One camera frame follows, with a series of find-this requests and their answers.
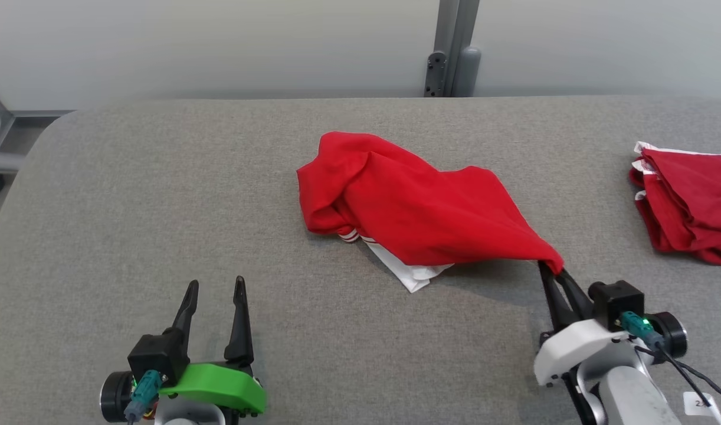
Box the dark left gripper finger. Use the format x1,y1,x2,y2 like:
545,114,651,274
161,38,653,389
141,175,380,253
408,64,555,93
171,280,200,356
223,275,255,364

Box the dark grey hinge plate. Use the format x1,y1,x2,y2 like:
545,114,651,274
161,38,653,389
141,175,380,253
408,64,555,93
424,51,448,98

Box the red shorts with white stripe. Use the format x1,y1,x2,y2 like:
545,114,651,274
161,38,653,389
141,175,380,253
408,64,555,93
628,142,721,267

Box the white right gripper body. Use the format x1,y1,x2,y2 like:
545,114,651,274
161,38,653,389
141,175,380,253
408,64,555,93
533,318,632,388

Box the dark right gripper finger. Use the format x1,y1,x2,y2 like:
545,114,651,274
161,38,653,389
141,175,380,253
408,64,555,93
556,268,595,323
538,261,575,332

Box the grey cylindrical door stop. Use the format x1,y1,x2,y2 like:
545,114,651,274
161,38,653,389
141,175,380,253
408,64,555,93
455,45,482,97

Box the white cable label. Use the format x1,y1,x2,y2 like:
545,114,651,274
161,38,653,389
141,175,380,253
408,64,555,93
684,391,717,417

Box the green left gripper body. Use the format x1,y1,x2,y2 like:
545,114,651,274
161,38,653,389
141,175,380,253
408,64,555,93
157,360,268,417

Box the red jersey with white sleeves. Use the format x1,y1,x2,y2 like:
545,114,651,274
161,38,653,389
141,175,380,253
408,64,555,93
296,131,566,294

